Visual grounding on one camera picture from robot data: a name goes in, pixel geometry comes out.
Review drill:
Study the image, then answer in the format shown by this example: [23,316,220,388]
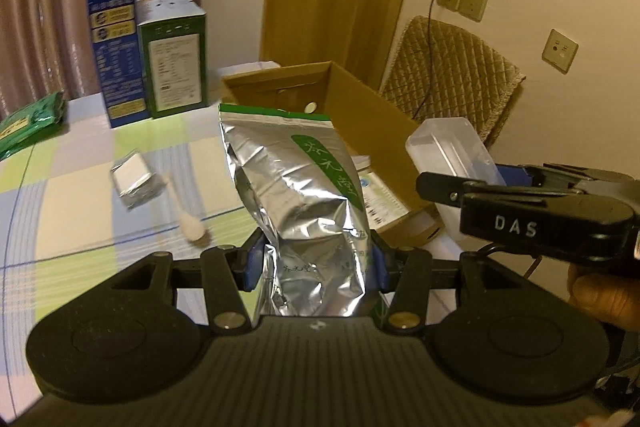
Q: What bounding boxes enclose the tall green box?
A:
[136,0,210,120]

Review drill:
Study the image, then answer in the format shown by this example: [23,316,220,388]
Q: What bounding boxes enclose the small silver foil packet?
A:
[110,149,169,210]

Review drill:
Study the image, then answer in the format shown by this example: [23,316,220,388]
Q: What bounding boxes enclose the chair with quilted cover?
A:
[378,15,527,148]

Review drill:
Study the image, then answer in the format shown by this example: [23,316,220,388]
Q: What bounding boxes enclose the green plastic packet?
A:
[0,90,69,160]

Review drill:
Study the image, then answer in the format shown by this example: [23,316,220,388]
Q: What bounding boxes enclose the clear plastic box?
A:
[405,116,507,188]

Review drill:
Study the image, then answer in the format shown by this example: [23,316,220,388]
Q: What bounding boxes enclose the person's right hand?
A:
[567,261,640,336]

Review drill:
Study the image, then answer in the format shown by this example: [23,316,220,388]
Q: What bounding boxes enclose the silver foil bag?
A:
[218,103,382,319]

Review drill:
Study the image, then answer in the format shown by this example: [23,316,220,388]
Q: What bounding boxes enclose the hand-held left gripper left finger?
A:
[112,227,264,336]

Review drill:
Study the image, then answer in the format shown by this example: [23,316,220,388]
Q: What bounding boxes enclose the white medicine box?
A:
[352,154,409,229]

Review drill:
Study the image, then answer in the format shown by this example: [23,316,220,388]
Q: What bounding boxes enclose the white plastic spoon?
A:
[162,172,211,242]

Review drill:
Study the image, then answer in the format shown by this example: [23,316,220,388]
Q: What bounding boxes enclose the single wall socket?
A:
[542,28,580,74]

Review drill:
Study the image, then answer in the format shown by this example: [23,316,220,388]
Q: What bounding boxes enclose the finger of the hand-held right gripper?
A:
[416,171,502,208]
[492,163,552,188]

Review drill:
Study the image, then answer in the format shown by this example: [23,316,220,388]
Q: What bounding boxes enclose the brown cardboard box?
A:
[220,61,447,251]

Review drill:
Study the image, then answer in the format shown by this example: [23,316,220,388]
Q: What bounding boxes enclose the tall blue box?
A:
[85,0,151,129]

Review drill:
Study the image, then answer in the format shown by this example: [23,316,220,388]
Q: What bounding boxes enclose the double wall socket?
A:
[437,0,489,23]

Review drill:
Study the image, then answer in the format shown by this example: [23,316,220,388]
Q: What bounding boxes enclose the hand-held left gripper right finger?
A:
[367,232,527,336]

